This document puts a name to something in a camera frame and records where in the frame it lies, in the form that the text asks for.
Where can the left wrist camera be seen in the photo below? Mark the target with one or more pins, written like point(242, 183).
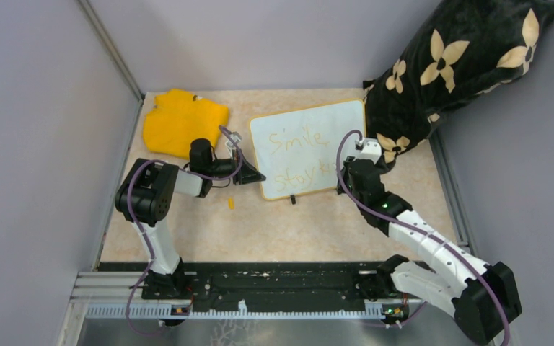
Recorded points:
point(234, 138)

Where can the yellow framed whiteboard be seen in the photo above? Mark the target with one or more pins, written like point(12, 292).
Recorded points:
point(296, 150)

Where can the black floral pillow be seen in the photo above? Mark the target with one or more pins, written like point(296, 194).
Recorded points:
point(463, 50)

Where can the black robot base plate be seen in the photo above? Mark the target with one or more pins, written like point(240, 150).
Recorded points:
point(285, 289)

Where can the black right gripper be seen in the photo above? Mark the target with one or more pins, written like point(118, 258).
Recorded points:
point(345, 172)

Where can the yellow folded cloth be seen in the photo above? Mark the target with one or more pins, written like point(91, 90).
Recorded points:
point(180, 117)

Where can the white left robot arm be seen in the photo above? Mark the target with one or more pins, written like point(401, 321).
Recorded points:
point(144, 199)

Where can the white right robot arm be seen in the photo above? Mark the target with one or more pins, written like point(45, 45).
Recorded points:
point(482, 299)

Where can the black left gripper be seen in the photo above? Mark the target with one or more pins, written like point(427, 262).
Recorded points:
point(247, 174)

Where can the aluminium frame rail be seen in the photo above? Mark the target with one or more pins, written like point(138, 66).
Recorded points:
point(113, 294)

